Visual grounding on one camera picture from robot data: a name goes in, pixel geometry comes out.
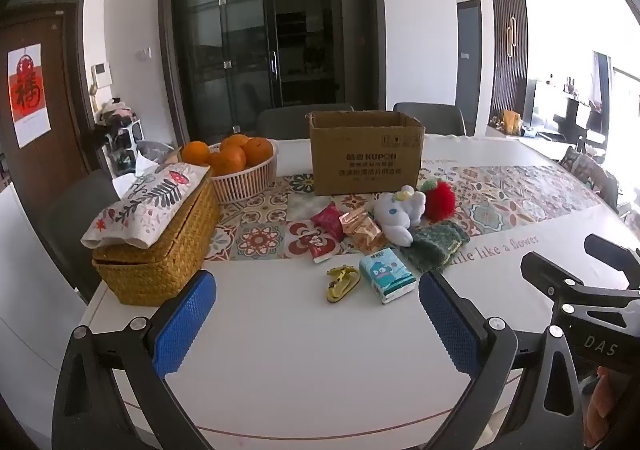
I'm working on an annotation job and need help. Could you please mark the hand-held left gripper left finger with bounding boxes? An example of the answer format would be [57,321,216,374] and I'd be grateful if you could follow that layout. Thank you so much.
[52,270,218,450]

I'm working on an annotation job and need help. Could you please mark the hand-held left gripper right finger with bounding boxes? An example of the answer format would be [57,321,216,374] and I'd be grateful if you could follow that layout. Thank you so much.
[418,271,586,450]

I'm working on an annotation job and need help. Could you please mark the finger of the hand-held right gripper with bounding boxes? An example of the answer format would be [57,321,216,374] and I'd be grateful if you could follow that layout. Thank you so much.
[520,253,640,311]
[584,233,640,288]

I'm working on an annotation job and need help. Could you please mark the white plush toy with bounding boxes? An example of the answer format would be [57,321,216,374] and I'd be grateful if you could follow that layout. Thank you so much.
[373,185,427,247]

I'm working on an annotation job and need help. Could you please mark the gold biscuit packet strip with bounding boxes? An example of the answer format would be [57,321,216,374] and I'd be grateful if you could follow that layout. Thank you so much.
[340,207,389,254]

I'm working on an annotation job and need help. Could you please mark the red green plush strawberry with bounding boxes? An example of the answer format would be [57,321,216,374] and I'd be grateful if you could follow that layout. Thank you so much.
[419,179,457,223]

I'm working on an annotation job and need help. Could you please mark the brown cardboard box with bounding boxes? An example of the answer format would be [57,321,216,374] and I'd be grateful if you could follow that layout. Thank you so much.
[306,110,426,196]

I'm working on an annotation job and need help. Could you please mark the person's right hand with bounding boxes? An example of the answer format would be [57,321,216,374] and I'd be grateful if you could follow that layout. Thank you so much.
[582,367,615,449]

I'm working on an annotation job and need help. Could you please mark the woven wicker tissue box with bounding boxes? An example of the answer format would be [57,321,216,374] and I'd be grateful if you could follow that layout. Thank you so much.
[92,174,221,307]

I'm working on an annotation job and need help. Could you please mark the blue white tissue pack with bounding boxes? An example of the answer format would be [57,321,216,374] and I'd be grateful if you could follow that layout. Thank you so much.
[358,253,417,305]

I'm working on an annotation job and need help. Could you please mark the green knitted pouch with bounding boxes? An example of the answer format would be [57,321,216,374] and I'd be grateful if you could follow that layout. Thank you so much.
[400,224,471,274]

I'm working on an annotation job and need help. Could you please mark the chair with patterned cushion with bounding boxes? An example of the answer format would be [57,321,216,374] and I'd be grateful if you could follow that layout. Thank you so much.
[559,145,622,212]

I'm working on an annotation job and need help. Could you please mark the small yellow toy sandal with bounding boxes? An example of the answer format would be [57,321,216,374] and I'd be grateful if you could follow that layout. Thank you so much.
[325,266,362,303]

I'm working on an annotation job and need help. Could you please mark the floral cloth cover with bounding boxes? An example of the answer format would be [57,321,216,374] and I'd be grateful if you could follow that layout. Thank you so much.
[81,162,211,249]

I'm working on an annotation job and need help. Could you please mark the white television cabinet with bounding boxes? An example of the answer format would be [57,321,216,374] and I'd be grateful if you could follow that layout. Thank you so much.
[486,123,577,147]

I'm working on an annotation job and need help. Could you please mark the white slatted fruit basket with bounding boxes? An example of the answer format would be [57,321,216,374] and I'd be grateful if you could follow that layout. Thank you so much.
[206,139,279,204]

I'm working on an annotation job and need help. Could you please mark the grey dining chair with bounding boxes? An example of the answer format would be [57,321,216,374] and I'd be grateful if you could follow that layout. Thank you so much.
[256,104,355,141]
[42,169,119,304]
[393,102,467,137]

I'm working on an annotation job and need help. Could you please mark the pink snack packet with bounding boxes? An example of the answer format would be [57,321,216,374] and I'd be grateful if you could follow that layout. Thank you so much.
[310,203,347,243]

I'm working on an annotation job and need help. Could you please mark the white tissue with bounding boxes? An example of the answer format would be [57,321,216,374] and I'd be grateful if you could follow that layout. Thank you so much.
[112,155,162,197]

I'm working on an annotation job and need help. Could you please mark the pile of oranges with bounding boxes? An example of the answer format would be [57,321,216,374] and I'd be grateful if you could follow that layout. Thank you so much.
[181,133,274,177]

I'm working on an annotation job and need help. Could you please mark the television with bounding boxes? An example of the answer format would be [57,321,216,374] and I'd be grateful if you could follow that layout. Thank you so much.
[524,78,539,127]

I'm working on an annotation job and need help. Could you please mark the grey bag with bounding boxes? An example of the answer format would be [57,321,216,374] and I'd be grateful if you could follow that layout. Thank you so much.
[136,139,177,166]

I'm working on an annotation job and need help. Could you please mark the white shoe rack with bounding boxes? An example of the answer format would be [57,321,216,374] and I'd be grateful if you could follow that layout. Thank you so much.
[97,120,146,177]

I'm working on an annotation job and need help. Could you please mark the pile of clothes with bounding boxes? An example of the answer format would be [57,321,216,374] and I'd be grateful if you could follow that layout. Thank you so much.
[96,99,137,129]

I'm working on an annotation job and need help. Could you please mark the dark interior door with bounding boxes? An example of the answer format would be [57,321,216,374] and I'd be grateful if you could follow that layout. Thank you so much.
[455,0,484,136]

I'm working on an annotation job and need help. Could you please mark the white intercom panel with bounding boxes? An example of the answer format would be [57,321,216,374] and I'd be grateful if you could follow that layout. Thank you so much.
[90,61,112,112]

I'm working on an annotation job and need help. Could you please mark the dark glass sliding door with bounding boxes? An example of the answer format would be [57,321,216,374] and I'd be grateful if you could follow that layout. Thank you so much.
[158,0,387,147]

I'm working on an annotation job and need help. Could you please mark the dark slatted wall panel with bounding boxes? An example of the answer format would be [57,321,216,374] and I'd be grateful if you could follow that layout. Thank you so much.
[489,0,529,132]

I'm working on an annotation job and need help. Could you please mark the gold wall ornament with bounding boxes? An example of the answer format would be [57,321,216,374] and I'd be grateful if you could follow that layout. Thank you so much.
[505,15,519,59]

